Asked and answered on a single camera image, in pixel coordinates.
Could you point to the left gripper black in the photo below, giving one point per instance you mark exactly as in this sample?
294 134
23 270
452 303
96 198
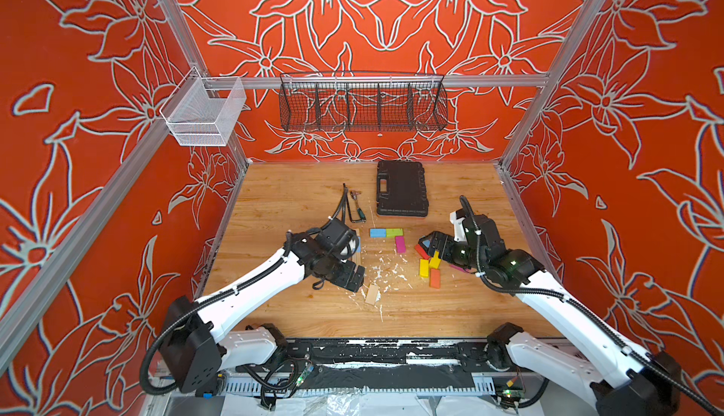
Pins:
347 280

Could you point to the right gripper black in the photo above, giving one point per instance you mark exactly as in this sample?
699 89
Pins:
447 248

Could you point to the magenta block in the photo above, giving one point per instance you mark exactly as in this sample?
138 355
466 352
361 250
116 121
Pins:
460 269
400 245

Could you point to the natural wood block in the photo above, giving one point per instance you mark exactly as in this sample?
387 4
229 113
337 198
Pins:
372 295

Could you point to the orange block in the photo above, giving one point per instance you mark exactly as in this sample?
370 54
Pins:
435 278

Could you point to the green block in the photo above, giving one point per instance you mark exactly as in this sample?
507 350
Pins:
393 233

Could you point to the light blue block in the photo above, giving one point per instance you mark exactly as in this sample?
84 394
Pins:
378 233

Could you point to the black plastic tool case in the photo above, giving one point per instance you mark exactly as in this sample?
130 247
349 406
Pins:
401 189

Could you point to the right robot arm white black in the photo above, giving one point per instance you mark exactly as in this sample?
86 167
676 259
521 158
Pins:
611 373

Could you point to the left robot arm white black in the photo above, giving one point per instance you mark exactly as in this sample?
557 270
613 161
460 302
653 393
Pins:
196 341

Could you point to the red block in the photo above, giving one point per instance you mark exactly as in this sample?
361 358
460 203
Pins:
421 251

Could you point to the yellow block lower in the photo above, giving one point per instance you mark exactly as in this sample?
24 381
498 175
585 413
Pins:
424 269

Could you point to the yellow block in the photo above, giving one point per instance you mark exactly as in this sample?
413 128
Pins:
435 261
424 269

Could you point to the yellow block upper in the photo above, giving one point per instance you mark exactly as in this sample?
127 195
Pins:
435 261

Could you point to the black hex key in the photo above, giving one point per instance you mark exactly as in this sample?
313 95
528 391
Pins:
348 208

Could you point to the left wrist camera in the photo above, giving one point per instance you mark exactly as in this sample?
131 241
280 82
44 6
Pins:
353 245

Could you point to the green handled ratchet wrench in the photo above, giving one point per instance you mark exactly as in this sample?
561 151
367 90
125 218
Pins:
361 217

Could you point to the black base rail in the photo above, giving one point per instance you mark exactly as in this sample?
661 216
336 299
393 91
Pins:
468 354

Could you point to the black wire basket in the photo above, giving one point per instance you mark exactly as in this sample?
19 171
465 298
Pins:
348 101

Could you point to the white wire basket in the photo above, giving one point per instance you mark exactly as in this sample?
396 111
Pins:
204 111

